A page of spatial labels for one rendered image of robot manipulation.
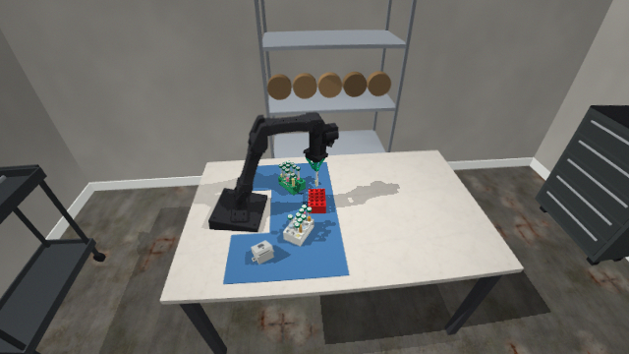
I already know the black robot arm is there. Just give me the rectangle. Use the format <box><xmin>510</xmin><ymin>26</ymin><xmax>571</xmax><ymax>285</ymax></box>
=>
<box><xmin>231</xmin><ymin>112</ymin><xmax>339</xmax><ymax>223</ymax></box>

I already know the white test tube rack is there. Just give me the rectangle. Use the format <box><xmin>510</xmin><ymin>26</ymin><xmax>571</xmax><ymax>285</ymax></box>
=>
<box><xmin>283</xmin><ymin>216</ymin><xmax>315</xmax><ymax>247</ymax></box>

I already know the blue bench mat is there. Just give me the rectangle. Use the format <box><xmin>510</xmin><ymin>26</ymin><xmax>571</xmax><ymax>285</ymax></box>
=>
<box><xmin>223</xmin><ymin>162</ymin><xmax>349</xmax><ymax>284</ymax></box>

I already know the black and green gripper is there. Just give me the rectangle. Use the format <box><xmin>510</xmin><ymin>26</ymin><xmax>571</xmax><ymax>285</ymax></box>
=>
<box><xmin>304</xmin><ymin>143</ymin><xmax>328</xmax><ymax>171</ymax></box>

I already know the green tube rack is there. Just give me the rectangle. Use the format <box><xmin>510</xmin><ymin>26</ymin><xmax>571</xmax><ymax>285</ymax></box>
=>
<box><xmin>278</xmin><ymin>176</ymin><xmax>306</xmax><ymax>196</ymax></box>

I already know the red tube rack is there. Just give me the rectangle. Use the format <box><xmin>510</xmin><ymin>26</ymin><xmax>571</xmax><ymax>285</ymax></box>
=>
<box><xmin>309</xmin><ymin>189</ymin><xmax>326</xmax><ymax>213</ymax></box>

